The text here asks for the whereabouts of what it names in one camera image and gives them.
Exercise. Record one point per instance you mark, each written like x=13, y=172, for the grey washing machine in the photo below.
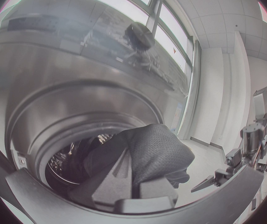
x=77, y=66

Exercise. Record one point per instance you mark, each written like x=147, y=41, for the ceiling light panel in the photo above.
x=264, y=12

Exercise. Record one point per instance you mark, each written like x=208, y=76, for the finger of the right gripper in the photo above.
x=204, y=183

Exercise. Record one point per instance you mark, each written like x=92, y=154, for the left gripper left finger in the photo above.
x=110, y=178

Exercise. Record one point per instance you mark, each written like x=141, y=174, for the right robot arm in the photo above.
x=252, y=139

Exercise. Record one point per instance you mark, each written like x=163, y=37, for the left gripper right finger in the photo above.
x=156, y=191

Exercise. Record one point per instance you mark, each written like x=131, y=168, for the dark grey garment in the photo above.
x=156, y=150

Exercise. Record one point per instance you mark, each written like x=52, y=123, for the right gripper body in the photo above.
x=226, y=174

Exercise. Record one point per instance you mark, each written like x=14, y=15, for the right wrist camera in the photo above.
x=233, y=156

